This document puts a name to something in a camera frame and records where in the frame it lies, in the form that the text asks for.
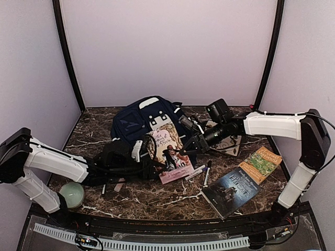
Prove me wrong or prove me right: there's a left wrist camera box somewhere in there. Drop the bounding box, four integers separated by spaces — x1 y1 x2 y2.
101 141 129 167

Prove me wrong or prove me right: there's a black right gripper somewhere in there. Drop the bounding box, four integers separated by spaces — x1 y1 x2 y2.
180 121 228 155

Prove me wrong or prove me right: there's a black right frame post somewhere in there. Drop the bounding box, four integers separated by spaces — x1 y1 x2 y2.
253 0 285 110

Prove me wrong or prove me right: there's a black left frame post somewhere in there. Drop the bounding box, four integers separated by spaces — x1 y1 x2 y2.
52 0 86 113

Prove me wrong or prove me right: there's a black tipped whiteboard marker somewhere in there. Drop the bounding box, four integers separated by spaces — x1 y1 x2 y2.
203 160 213 187

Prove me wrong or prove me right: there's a red capped white marker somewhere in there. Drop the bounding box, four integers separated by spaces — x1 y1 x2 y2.
185 169 203 181

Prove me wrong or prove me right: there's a beige floral notebook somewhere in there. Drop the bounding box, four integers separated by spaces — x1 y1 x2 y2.
204 120 242 157

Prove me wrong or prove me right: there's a Taming of the Shrew book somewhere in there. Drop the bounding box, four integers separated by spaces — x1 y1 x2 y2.
147 122 194 185

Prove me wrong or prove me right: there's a purple tipped white marker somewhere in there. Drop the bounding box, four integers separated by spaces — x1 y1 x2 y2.
185 165 206 180

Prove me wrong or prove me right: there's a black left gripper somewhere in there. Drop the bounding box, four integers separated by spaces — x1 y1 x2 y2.
107 157 166 180

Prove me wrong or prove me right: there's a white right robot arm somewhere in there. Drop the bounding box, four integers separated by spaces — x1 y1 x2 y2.
179 109 332 227

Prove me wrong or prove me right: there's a black frame post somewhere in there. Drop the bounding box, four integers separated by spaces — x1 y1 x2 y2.
253 0 285 110
52 0 86 113

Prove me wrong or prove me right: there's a Wuthering Heights dark book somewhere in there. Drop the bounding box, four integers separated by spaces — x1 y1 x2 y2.
201 167 261 220

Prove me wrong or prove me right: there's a pale green round bowl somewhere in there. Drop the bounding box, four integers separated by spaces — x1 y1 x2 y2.
60 182 85 209

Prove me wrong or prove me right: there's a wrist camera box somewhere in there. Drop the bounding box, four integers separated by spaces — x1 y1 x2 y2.
101 141 129 167
206 98 234 124

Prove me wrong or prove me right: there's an orange green paperback book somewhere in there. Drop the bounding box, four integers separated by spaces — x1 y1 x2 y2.
239 146 282 185

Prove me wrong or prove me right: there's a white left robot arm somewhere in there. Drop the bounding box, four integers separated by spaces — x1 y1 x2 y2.
1 128 159 228

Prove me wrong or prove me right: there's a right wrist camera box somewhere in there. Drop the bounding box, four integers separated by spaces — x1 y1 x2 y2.
206 98 234 124

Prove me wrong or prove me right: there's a navy blue student backpack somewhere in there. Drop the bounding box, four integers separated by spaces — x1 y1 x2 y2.
110 96 192 162

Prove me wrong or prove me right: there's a white slotted cable duct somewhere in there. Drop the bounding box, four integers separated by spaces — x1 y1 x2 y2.
33 223 250 250

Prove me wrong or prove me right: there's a pink translucent glue bottle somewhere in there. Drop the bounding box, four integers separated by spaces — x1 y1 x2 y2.
114 183 124 192

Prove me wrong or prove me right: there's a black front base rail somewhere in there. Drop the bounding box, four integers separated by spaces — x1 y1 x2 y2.
28 202 312 243

